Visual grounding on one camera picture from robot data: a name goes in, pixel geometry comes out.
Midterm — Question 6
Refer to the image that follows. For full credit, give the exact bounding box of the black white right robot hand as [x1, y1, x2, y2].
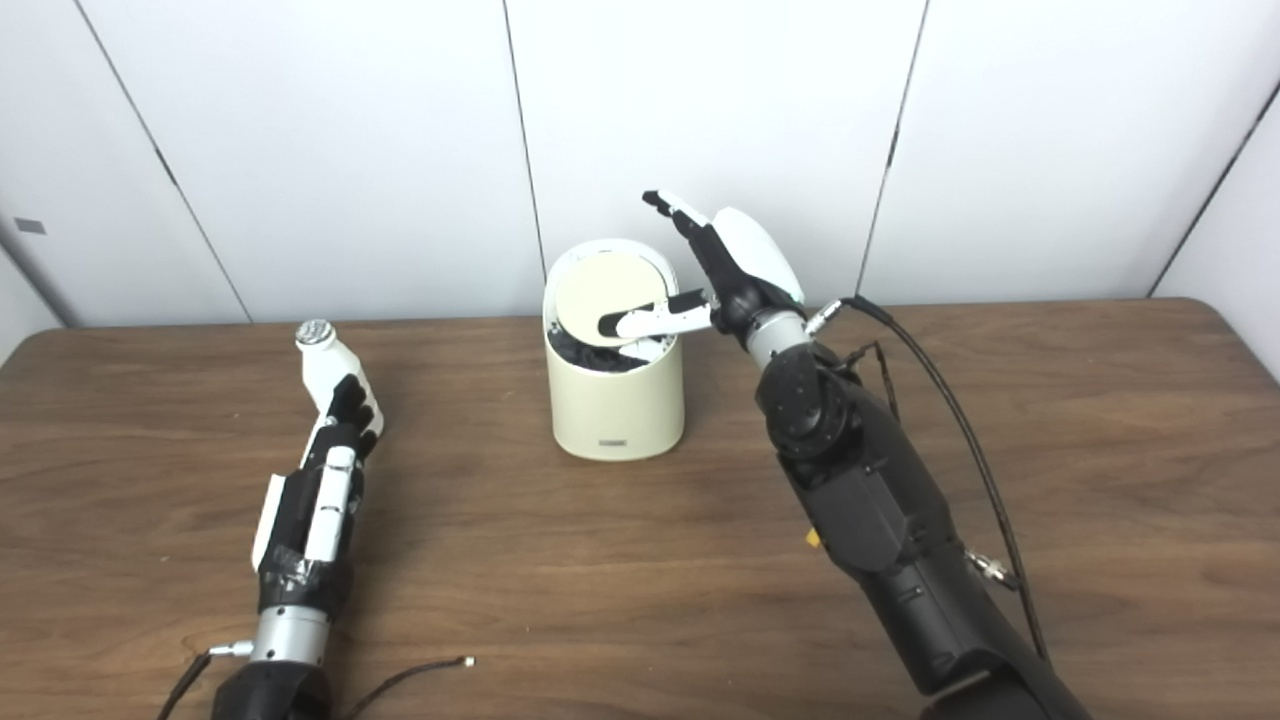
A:
[598, 189, 807, 351]

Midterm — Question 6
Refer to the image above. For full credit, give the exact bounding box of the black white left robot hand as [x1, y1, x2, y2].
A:
[250, 374, 385, 613]

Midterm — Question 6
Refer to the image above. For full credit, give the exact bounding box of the cream round bin lid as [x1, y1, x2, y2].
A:
[553, 252, 673, 348]

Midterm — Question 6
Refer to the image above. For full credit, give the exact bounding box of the small white plastic bottle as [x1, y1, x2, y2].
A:
[295, 319, 385, 441]

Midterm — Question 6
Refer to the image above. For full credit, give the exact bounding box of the cream-colored round bin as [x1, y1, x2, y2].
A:
[542, 238, 686, 463]

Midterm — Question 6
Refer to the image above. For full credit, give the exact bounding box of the black bin liner bag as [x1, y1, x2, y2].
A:
[548, 325, 671, 374]

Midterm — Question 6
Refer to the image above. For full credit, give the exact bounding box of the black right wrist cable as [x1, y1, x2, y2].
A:
[806, 295, 1049, 663]

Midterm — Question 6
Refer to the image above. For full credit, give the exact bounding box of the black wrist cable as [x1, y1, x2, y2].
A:
[806, 295, 1049, 663]
[157, 640, 256, 720]

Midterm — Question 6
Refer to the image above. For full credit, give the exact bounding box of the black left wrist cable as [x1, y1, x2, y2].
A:
[157, 640, 256, 720]

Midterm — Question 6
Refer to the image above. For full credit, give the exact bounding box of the thin loose black cable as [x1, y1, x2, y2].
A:
[340, 656, 475, 720]

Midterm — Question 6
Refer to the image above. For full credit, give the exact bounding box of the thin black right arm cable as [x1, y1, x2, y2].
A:
[840, 340, 901, 423]

